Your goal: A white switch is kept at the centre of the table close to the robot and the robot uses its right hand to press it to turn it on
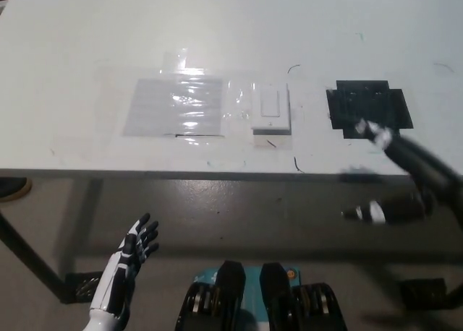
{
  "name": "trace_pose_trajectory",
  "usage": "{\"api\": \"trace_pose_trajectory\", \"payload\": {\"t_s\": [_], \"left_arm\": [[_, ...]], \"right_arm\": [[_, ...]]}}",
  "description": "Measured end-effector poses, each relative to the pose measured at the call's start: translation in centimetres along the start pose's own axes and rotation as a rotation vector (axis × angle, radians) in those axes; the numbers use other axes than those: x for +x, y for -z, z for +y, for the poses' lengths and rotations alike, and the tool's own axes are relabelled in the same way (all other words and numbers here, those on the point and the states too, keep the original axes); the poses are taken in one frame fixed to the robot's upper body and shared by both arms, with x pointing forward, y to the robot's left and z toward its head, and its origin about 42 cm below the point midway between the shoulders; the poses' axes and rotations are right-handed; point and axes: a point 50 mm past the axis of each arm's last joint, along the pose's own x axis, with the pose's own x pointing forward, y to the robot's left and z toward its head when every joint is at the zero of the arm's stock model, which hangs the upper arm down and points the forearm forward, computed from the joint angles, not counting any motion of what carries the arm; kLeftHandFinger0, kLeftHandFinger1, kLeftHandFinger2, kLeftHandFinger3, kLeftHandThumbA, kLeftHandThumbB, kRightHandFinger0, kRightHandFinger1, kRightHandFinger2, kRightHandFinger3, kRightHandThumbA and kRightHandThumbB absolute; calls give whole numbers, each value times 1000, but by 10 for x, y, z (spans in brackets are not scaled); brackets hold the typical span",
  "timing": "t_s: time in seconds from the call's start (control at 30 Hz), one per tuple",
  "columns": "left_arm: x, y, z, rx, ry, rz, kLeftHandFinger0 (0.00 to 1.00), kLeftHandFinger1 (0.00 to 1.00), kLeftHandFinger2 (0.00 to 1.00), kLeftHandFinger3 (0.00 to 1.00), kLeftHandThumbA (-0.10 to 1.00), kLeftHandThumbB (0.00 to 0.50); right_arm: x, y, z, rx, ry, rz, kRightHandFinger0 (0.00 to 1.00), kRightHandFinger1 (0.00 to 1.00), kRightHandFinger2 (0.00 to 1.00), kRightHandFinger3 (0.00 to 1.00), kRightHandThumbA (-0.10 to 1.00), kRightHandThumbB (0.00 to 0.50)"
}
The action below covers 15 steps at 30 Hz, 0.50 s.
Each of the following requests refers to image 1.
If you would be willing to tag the grey taped sheet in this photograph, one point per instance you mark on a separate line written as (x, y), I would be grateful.
(155, 108)

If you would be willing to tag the black tape square patch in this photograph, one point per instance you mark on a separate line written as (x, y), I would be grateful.
(365, 99)

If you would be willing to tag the white wall switch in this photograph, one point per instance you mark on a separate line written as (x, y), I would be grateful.
(270, 123)

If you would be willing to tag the black table leg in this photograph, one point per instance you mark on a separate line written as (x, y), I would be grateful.
(32, 258)

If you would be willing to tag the black table foot plate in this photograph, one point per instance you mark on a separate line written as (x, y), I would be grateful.
(85, 287)

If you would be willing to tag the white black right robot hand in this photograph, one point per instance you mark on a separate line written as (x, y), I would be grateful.
(408, 157)

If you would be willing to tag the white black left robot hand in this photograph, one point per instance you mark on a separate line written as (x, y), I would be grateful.
(119, 269)

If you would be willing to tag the black teal robot body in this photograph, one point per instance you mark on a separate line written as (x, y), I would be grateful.
(224, 284)

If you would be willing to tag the clear plastic film patch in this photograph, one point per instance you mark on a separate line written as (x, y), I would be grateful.
(237, 99)

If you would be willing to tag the black shoe tan sole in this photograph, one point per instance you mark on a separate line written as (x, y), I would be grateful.
(11, 188)

